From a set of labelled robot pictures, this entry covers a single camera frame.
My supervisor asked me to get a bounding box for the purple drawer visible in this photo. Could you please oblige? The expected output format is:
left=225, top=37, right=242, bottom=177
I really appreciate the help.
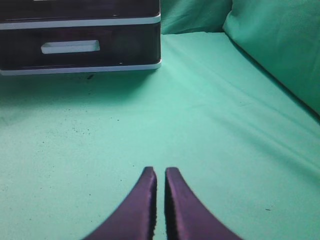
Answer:
left=0, top=23, right=161, bottom=71
left=0, top=0, right=160, bottom=22

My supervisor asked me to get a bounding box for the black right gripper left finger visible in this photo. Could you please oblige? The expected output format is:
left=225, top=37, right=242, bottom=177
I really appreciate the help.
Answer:
left=86, top=166, right=157, bottom=240

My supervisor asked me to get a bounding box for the middle purple drawer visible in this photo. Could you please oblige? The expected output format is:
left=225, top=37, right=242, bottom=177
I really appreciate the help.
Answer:
left=0, top=0, right=160, bottom=22

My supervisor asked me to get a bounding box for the white drawer cabinet frame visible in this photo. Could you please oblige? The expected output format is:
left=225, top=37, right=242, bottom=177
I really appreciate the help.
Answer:
left=0, top=7, right=162, bottom=76

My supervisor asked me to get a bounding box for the green cloth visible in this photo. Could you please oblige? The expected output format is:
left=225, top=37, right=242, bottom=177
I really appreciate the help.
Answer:
left=0, top=0, right=320, bottom=240

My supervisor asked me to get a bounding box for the bottom purple drawer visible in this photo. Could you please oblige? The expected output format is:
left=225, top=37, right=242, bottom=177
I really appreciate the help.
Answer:
left=0, top=23, right=161, bottom=71

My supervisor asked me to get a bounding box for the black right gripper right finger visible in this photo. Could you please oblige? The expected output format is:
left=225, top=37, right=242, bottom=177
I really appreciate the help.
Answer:
left=164, top=167, right=240, bottom=240

